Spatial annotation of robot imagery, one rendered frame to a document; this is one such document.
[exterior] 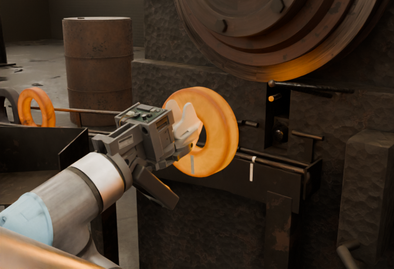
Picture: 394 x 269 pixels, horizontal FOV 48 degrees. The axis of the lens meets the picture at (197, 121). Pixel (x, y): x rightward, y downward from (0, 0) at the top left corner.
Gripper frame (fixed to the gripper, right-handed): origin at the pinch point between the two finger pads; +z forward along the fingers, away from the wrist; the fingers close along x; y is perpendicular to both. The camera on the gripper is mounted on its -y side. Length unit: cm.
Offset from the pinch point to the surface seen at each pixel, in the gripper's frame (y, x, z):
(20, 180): -23, 56, -9
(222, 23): 12.2, 3.1, 15.0
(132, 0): -152, 685, 613
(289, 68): 1.7, -6.3, 21.7
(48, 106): -21, 83, 20
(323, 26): 10.2, -13.2, 22.2
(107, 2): -155, 767, 612
